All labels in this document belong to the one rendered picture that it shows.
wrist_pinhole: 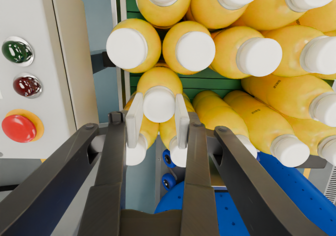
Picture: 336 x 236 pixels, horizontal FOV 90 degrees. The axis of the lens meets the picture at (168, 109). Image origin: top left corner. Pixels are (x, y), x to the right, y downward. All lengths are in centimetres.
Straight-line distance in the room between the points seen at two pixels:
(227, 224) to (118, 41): 36
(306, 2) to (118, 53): 19
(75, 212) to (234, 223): 63
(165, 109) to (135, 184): 170
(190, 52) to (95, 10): 122
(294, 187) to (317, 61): 76
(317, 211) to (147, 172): 128
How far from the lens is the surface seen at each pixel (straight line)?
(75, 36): 27
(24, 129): 25
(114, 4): 32
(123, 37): 18
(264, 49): 21
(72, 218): 84
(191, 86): 40
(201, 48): 18
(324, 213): 91
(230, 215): 41
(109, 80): 138
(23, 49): 22
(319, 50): 25
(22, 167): 214
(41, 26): 22
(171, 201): 41
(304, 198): 93
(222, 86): 42
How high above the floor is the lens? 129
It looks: 68 degrees down
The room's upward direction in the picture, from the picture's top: 176 degrees clockwise
